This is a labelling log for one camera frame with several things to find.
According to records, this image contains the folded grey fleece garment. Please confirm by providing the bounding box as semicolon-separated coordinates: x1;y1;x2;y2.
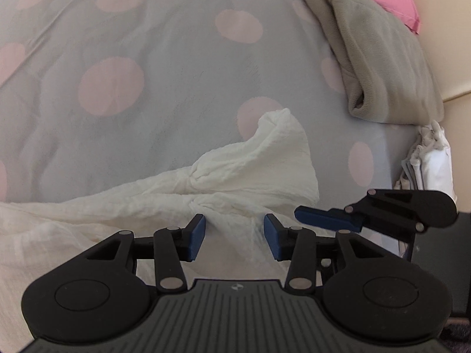
302;0;445;125

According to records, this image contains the folded white garment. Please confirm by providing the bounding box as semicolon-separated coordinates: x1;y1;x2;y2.
392;119;457;207

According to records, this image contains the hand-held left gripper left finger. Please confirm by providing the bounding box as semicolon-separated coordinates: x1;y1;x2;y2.
87;214;207;293

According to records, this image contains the white crinkled garment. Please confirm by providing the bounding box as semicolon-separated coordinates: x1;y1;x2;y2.
0;108;321;353

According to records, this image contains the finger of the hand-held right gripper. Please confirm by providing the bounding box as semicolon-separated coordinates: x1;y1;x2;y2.
294;188;429;234

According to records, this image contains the polka dot bedsheet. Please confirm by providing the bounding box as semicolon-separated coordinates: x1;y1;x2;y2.
0;0;424;207

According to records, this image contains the beige headboard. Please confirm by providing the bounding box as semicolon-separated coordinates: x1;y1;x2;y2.
401;0;471;104

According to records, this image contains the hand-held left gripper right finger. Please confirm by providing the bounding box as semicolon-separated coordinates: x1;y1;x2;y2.
263;214;382;293

